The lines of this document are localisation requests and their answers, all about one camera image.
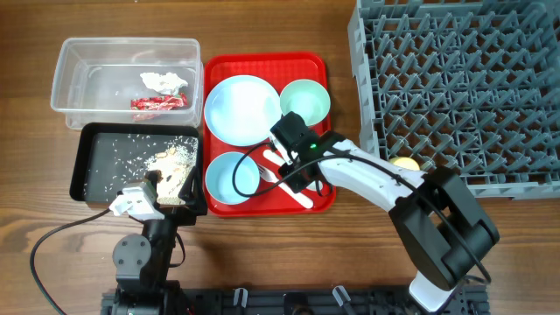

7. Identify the white plastic fork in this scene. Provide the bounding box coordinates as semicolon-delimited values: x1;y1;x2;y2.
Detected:
257;164;278;184

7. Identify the red serving tray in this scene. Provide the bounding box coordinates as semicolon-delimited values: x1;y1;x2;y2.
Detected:
204;52;336;218

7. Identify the black food waste tray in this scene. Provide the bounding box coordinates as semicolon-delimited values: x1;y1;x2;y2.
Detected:
70;122;202;206

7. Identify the food scraps and rice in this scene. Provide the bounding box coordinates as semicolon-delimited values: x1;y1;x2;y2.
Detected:
82;134;199;207

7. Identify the light blue plate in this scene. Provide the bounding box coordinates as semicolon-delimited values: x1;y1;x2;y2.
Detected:
204;74;282;147

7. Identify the grey dishwasher rack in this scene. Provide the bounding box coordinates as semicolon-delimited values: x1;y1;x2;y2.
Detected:
347;0;559;200

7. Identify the small light blue bowl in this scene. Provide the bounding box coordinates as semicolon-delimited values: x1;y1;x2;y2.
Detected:
205;151;260;205

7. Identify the clear plastic waste bin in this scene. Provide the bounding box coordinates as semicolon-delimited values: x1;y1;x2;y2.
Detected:
51;37;204;130

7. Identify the yellow plastic cup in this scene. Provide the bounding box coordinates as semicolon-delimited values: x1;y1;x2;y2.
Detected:
389;157;420;171

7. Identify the mint green bowl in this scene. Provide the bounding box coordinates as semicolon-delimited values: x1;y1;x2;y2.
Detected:
280;79;331;127

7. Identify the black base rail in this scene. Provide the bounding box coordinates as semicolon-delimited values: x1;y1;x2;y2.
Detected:
100;285;491;315

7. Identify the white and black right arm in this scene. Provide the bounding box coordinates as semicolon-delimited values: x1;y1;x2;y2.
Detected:
270;112;500;314

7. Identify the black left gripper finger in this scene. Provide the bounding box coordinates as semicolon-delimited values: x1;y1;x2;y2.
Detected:
144;170;160;197
178;166;207;215

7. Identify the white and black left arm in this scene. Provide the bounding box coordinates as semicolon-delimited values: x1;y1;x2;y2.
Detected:
107;166;207;314

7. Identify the red snack wrapper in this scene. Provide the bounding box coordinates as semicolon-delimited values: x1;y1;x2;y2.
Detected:
130;93;188;122

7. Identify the white napkin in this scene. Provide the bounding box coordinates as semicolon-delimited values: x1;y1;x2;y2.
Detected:
140;73;188;95

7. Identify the white plastic spoon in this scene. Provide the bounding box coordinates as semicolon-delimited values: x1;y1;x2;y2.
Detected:
262;149;313;209

